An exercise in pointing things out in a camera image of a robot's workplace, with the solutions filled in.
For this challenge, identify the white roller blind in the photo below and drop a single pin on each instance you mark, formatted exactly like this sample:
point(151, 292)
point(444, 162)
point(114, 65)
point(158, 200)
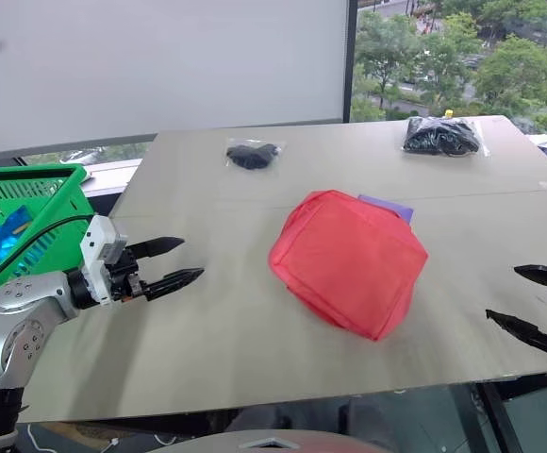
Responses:
point(160, 66)

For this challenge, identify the blue snack packet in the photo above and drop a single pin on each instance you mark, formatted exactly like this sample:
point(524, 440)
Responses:
point(0, 236)

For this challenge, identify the green plastic shopping basket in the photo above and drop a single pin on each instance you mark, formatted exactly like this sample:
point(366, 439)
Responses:
point(61, 198)

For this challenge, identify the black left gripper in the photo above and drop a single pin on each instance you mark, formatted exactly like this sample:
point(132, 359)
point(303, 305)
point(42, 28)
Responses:
point(123, 273)

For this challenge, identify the red fabric bag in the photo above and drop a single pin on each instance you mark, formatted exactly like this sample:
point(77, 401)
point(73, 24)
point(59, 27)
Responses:
point(346, 262)

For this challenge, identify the dark window frame post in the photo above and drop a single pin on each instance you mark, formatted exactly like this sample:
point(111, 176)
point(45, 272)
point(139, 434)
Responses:
point(350, 61)

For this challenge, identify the small black item in clear bag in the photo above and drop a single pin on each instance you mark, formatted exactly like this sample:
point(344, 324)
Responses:
point(251, 156)

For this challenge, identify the black table leg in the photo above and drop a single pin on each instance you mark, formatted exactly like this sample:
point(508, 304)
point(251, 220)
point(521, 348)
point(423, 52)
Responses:
point(502, 417)

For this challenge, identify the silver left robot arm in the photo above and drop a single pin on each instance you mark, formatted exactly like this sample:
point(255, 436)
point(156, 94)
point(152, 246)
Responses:
point(23, 302)

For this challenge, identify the large black item in clear bag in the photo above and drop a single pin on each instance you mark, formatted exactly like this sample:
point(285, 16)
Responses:
point(441, 136)

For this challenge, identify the purple flat item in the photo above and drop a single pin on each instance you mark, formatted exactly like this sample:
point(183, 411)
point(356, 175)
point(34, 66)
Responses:
point(391, 207)

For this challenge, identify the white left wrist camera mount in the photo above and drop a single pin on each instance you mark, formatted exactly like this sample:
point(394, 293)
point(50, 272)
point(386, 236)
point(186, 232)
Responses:
point(98, 255)

